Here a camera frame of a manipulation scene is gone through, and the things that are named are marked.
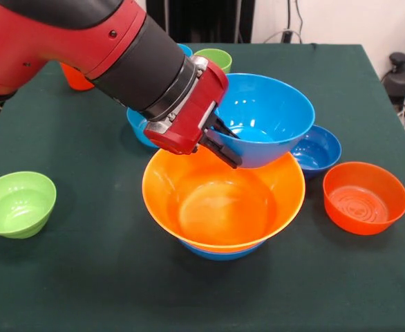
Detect dark green table cloth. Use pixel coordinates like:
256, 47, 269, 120
0, 41, 405, 332

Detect white wall cable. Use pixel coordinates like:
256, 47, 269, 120
264, 0, 305, 44

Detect medium blue ribbed bowl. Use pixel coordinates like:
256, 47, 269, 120
126, 107, 160, 149

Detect green cup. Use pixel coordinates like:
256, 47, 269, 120
194, 48, 233, 75

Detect large yellow-orange bowl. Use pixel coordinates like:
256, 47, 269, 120
142, 145, 306, 253

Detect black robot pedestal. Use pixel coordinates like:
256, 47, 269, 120
146, 0, 257, 44

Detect orange-red ribbed bowl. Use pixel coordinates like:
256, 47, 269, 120
322, 161, 405, 237

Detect dark blue bowl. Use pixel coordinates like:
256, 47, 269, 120
290, 124, 343, 180

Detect large light blue bowl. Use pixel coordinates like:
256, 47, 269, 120
207, 73, 316, 169
180, 238, 267, 261

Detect orange-red cup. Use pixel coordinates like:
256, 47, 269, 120
59, 63, 95, 92

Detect dark grey rounded base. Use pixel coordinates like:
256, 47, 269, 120
382, 50, 405, 104

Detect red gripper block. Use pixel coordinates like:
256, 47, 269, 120
143, 61, 243, 170

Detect green bowl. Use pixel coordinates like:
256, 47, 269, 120
0, 171, 57, 240

